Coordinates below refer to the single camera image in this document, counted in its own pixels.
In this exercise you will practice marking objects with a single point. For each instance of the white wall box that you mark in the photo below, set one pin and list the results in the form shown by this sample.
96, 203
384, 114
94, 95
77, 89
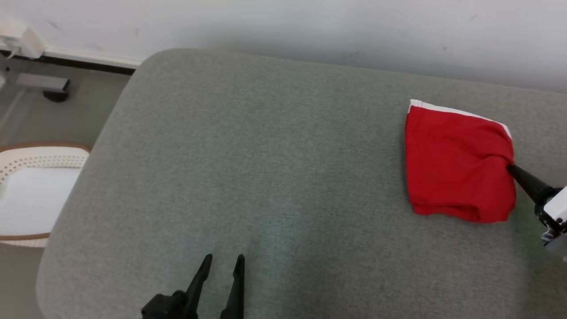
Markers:
22, 40

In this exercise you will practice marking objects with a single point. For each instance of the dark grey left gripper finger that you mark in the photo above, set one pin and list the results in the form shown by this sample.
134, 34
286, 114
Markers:
198, 283
234, 292

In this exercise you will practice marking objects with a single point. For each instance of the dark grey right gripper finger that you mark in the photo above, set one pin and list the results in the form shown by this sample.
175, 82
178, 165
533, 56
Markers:
527, 188
533, 179

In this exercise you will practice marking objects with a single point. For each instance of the red shorts with white band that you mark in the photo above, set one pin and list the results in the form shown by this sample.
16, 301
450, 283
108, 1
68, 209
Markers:
456, 168

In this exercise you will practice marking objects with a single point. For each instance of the white laundry basket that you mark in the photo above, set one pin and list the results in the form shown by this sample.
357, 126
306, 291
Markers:
35, 195

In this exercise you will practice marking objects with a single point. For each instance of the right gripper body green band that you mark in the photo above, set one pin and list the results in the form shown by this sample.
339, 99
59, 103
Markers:
551, 210

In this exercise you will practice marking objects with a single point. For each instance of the grey metal stand foot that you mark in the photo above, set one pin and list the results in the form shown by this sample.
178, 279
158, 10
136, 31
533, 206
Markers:
40, 82

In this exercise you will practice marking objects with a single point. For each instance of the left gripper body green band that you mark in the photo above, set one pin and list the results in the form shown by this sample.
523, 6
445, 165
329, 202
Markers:
166, 308

